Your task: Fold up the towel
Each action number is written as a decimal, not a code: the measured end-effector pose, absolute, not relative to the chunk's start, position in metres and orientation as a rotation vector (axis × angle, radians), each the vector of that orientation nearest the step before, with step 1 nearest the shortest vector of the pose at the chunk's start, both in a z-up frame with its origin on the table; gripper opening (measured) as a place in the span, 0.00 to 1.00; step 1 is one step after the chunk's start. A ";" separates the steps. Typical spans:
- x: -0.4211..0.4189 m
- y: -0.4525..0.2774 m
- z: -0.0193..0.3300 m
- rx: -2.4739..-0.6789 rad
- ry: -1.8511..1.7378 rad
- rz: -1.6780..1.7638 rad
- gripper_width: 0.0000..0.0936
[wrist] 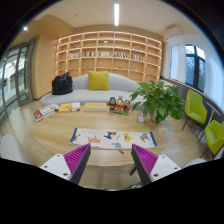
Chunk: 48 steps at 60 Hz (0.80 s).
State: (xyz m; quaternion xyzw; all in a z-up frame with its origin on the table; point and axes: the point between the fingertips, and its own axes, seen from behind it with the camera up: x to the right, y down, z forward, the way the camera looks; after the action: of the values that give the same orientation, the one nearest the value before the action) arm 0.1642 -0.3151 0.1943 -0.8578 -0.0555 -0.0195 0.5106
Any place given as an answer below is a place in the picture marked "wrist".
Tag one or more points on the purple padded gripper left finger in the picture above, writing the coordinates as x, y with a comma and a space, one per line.
69, 166

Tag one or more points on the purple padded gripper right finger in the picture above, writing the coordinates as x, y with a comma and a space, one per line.
151, 167

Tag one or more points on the white towel with animal print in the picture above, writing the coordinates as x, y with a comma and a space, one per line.
111, 139

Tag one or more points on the small white cup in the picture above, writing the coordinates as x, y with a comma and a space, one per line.
141, 117

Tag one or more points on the yellow and white book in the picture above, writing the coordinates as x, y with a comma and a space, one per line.
70, 107

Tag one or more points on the red and white book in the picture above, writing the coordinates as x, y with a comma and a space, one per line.
43, 113

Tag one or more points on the yellow flat box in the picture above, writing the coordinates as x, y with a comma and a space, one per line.
95, 106

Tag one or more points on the green potted plant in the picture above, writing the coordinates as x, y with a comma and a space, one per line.
159, 100

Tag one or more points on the colourful doll figurines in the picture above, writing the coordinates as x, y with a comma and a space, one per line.
119, 105

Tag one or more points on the lime green near chair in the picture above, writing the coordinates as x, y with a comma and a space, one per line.
214, 135

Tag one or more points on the lime green chair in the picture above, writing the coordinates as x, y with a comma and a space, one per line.
195, 109
214, 135

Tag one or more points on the black bag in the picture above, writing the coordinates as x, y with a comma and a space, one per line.
62, 84

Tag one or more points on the light grey curved sofa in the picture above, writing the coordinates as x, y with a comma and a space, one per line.
119, 86

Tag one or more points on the yellow cushion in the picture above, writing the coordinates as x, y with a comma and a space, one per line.
98, 80

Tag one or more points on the glass door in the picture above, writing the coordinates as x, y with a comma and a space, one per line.
15, 78

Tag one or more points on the white air conditioner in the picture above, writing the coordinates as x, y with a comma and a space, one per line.
173, 32

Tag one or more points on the ceiling strip light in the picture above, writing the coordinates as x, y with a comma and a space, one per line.
116, 14

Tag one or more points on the wooden wall bookshelf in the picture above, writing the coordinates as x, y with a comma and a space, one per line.
133, 56

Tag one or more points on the window with dark frame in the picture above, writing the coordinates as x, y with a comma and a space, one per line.
195, 67

